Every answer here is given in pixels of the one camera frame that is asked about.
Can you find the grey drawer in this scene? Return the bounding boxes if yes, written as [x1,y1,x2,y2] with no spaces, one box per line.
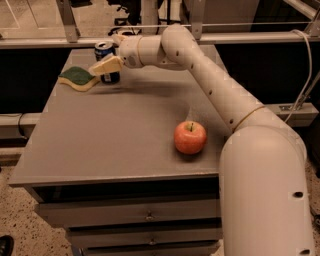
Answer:
[67,226,222,248]
[35,196,221,228]
[84,241,220,256]

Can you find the middle grey drawer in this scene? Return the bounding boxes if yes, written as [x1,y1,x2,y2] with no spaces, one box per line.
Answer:
[67,226,222,248]

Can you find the black shoe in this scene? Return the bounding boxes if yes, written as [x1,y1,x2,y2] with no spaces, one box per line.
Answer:
[0,235,14,256]

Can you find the red apple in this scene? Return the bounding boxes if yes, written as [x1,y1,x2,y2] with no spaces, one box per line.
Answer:
[174,121,207,155]

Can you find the blue pepsi can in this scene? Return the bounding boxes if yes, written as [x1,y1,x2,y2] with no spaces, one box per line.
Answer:
[94,42,120,84]

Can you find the top grey drawer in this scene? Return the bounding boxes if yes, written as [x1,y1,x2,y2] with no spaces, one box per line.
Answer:
[35,196,221,228]

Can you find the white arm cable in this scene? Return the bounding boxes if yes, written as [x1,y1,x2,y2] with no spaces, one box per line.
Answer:
[283,29,314,124]

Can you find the black office chair base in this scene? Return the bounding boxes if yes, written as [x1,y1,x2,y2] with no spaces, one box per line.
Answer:
[105,0,168,37]

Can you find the grey drawer cabinet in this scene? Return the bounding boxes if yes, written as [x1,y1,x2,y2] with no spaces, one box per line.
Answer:
[8,45,234,256]

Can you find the green and yellow sponge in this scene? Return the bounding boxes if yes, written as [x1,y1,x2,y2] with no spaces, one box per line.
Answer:
[58,66,99,92]

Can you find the white metal railing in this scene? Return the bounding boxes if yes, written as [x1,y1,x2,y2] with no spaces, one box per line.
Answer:
[0,0,320,49]

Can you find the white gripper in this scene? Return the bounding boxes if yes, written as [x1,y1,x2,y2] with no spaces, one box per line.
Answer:
[88,34,143,76]

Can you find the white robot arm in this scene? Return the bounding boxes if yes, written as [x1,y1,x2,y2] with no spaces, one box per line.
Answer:
[89,25,316,256]

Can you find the bottom grey drawer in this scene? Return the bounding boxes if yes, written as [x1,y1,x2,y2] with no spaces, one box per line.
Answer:
[84,241,220,256]

